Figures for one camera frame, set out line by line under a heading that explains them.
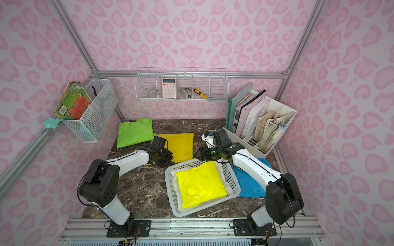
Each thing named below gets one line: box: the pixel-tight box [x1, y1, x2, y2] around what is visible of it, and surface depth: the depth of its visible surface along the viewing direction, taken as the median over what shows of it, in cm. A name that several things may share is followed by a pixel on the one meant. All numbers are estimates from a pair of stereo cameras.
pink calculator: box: [162, 77, 176, 99], surface depth 97 cm
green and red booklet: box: [53, 80, 93, 120], surface depth 73 cm
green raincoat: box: [116, 117, 157, 149], surface depth 112 cm
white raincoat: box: [169, 160, 234, 213], surface depth 82 cm
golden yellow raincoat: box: [156, 132, 194, 163], surface depth 105 cm
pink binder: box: [233, 89, 267, 138], surface depth 90 cm
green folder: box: [225, 82, 254, 131], surface depth 92 cm
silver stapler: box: [178, 86, 192, 99], surface depth 102 cm
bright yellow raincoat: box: [175, 161, 228, 209], surface depth 81 cm
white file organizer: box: [222, 89, 299, 159], surface depth 93 cm
